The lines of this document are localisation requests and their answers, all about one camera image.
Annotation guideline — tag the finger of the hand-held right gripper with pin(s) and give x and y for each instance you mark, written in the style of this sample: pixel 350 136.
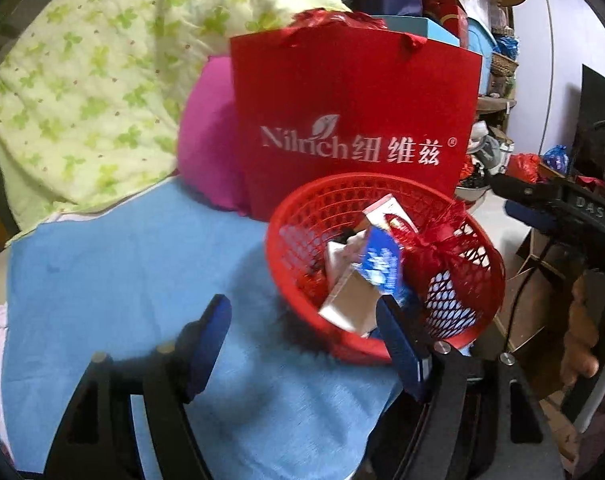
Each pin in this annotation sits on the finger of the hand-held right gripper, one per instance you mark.
pixel 522 192

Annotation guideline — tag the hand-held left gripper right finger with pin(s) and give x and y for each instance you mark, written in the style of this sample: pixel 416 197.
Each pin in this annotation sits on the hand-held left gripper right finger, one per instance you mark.
pixel 402 355

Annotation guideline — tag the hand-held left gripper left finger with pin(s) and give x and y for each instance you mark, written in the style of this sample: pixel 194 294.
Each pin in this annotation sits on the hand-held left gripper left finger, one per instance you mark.
pixel 207 350

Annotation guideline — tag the white medicine box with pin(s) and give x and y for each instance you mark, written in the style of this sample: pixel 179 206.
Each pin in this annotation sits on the white medicine box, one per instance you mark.
pixel 347 300

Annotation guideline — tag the small blue box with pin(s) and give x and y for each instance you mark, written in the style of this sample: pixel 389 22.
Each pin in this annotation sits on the small blue box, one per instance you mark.
pixel 382 260

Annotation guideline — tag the red wrapper scraps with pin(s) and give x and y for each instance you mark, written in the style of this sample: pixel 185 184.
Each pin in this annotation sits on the red wrapper scraps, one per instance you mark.
pixel 427 250

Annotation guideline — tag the orange and white box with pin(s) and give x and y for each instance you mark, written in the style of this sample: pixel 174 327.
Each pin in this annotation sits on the orange and white box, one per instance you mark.
pixel 382 212

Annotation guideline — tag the red mesh plastic basket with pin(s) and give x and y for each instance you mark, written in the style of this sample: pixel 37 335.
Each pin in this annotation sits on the red mesh plastic basket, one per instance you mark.
pixel 302 210

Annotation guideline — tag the person's right hand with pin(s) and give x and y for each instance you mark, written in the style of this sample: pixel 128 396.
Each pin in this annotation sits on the person's right hand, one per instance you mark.
pixel 582 325

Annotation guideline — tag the tied red plastic bag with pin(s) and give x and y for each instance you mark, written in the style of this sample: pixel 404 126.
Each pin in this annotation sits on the tied red plastic bag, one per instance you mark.
pixel 522 167

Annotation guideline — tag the tied blue plastic bag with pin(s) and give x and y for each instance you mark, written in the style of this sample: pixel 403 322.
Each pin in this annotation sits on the tied blue plastic bag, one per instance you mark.
pixel 556 157

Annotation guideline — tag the wooden shelf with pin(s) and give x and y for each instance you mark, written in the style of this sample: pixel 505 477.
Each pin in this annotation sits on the wooden shelf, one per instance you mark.
pixel 497 102

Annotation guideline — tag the brown cardboard box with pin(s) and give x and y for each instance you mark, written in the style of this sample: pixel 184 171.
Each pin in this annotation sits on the brown cardboard box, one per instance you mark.
pixel 537 340

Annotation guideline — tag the wicker basket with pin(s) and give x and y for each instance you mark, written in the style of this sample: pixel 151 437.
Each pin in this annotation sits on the wicker basket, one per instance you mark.
pixel 503 65

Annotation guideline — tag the blue towel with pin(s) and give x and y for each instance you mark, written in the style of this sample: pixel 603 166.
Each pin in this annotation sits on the blue towel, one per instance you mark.
pixel 107 260

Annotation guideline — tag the light blue cardboard box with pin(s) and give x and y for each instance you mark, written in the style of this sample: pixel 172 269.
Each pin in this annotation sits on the light blue cardboard box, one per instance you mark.
pixel 412 30

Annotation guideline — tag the dark red gift box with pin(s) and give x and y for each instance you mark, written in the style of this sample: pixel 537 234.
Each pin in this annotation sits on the dark red gift box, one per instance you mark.
pixel 445 5

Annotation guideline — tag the red paper shopping bag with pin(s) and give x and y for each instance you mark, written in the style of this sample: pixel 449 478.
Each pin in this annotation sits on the red paper shopping bag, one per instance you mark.
pixel 342 90

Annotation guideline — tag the pink pillow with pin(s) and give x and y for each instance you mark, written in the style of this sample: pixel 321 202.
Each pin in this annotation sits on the pink pillow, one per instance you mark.
pixel 207 135

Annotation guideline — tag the large red plastic bag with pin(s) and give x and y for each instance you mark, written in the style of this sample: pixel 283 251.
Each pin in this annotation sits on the large red plastic bag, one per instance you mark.
pixel 332 20

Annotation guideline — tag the green floral quilt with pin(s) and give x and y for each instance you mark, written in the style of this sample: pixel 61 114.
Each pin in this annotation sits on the green floral quilt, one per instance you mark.
pixel 82 75

